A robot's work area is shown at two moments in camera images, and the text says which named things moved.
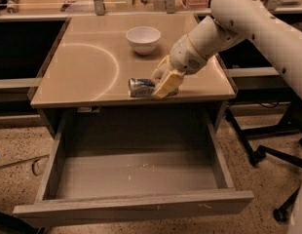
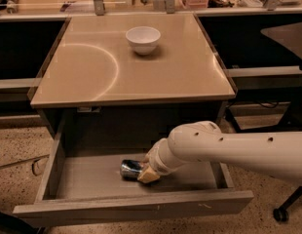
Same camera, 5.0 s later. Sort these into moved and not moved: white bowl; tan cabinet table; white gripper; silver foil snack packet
Moved: silver foil snack packet; white gripper
Not moved: tan cabinet table; white bowl
